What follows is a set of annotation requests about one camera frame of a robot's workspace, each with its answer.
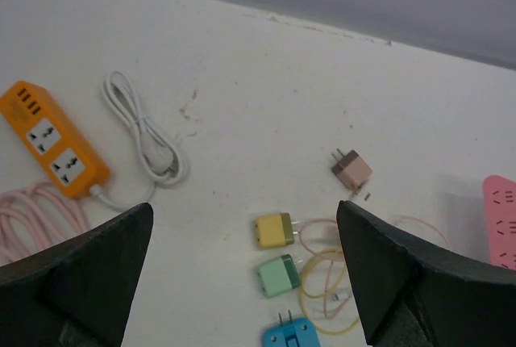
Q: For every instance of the green USB charger plug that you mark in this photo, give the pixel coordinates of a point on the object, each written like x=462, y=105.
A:
x=278, y=275

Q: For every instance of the orange USB charger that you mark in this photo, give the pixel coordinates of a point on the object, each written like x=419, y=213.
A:
x=66, y=156

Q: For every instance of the blue plug adapter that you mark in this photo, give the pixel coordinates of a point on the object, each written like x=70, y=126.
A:
x=292, y=332

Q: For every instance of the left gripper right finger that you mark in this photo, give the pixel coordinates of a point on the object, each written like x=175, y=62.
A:
x=410, y=292

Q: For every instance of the brown USB charger plug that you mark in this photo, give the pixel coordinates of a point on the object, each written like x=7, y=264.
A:
x=351, y=169

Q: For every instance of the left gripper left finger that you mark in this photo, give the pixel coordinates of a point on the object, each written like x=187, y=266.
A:
x=79, y=292

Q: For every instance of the yellow USB charger plug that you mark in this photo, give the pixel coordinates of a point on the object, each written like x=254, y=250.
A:
x=275, y=230

